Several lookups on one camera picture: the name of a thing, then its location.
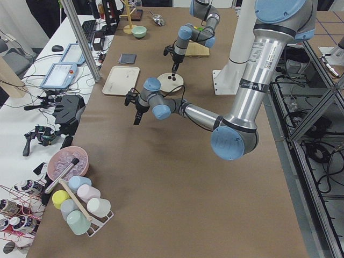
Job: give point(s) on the pink ice bowl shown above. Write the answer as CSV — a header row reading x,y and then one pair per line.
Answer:
x,y
63,158

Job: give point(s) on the teach pendant far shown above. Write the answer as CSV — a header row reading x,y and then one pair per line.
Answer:
x,y
73,53

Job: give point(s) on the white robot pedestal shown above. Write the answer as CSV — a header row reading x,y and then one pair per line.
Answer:
x,y
226,81

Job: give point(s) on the bamboo cutting board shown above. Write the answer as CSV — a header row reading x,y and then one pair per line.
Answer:
x,y
195,50

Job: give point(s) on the wooden cup tree stand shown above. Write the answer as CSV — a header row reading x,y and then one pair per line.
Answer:
x,y
130,9

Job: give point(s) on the steel muddler black tip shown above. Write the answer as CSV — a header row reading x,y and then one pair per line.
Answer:
x,y
52,185

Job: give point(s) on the mint green bowl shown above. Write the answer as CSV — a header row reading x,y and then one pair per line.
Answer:
x,y
139,32

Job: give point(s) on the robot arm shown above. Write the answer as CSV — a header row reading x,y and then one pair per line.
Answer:
x,y
277,24
204,11

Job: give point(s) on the white cup rack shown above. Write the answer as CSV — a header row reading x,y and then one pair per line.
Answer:
x,y
87,220

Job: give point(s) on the teach pendant near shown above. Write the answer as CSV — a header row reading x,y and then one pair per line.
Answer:
x,y
59,76

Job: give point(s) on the white rabbit tray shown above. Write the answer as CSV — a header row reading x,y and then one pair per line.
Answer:
x,y
121,80

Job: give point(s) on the teach pendant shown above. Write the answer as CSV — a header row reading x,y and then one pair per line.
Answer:
x,y
73,53
59,76

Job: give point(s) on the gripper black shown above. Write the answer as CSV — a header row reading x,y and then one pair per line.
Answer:
x,y
140,108
176,58

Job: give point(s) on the steel ice scoop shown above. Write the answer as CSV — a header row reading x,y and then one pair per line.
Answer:
x,y
158,19

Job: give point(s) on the folded grey cloth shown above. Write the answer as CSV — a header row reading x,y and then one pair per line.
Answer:
x,y
127,58

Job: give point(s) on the aluminium frame post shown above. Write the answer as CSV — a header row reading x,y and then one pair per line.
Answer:
x,y
71,13

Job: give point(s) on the grey white plate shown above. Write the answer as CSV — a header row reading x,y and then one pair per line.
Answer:
x,y
170,85

